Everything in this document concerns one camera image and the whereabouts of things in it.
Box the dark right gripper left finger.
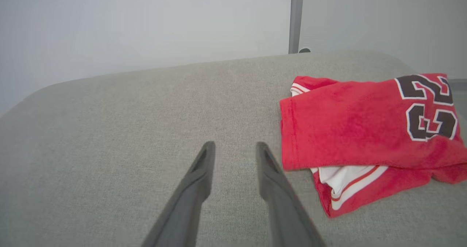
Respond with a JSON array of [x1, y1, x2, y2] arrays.
[[142, 141, 216, 247]]

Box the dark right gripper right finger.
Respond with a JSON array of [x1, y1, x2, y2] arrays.
[[256, 142, 326, 247]]

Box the red basketball jersey garment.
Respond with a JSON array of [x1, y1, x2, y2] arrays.
[[279, 73, 467, 219]]

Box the grey fabric sofa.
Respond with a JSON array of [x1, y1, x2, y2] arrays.
[[0, 50, 467, 247]]

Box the grey metal pole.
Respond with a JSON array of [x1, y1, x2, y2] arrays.
[[288, 0, 305, 54]]

